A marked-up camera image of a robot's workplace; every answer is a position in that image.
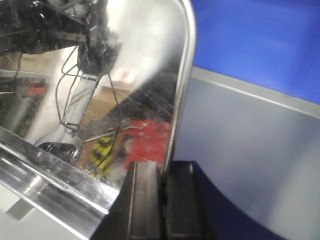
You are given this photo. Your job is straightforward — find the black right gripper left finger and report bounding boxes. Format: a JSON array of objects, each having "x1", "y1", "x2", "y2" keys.
[{"x1": 91, "y1": 161, "x2": 163, "y2": 240}]

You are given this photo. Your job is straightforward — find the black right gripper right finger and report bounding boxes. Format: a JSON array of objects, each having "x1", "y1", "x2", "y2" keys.
[{"x1": 165, "y1": 161, "x2": 215, "y2": 240}]

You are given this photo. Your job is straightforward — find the silver metal tray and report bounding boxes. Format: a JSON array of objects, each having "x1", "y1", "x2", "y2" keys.
[{"x1": 0, "y1": 0, "x2": 196, "y2": 240}]

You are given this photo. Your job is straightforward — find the large blue upper crate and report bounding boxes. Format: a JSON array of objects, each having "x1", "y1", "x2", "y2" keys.
[{"x1": 192, "y1": 0, "x2": 320, "y2": 104}]

